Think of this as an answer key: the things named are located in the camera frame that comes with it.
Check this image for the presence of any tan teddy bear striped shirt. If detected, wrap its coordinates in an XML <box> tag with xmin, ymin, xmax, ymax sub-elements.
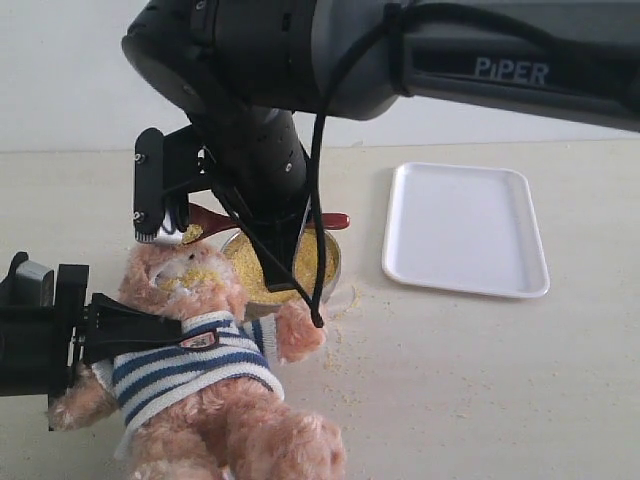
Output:
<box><xmin>47</xmin><ymin>242</ymin><xmax>346</xmax><ymax>480</ymax></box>

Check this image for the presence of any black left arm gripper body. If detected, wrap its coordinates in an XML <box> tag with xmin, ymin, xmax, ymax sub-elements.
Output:
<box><xmin>1</xmin><ymin>251</ymin><xmax>89</xmax><ymax>405</ymax></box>

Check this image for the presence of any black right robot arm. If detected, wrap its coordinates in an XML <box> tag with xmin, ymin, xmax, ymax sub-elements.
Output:
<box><xmin>121</xmin><ymin>1</ymin><xmax>639</xmax><ymax>290</ymax></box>

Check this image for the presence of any white rectangular plastic tray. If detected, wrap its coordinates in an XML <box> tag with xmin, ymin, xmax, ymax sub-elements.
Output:
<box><xmin>381</xmin><ymin>162</ymin><xmax>550</xmax><ymax>299</ymax></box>

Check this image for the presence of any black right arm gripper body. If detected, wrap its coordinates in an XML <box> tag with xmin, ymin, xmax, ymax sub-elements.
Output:
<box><xmin>159</xmin><ymin>109</ymin><xmax>310</xmax><ymax>292</ymax></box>

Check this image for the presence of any steel bowl of yellow grain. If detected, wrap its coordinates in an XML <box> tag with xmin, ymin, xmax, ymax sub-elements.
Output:
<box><xmin>222</xmin><ymin>229</ymin><xmax>341</xmax><ymax>311</ymax></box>

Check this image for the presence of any dark red wooden spoon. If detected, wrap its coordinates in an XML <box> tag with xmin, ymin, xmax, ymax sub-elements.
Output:
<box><xmin>180</xmin><ymin>203</ymin><xmax>351</xmax><ymax>245</ymax></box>

